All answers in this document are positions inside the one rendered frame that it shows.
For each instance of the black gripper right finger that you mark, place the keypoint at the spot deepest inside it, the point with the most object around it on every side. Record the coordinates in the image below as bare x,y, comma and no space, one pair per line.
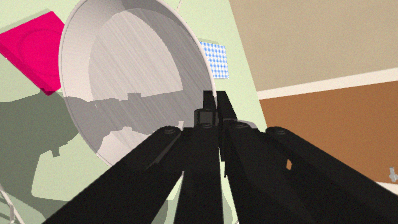
319,189

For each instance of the pink square coaster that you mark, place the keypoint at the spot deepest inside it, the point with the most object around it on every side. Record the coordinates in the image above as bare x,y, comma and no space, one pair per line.
33,49

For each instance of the white wire dish rack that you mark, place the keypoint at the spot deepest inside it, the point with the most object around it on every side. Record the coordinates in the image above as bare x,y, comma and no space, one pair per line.
12,208

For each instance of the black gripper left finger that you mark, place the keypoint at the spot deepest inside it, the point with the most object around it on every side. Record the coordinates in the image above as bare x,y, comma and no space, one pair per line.
134,189

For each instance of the grey round plate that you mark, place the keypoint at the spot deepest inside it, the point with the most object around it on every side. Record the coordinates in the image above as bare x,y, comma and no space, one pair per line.
128,68

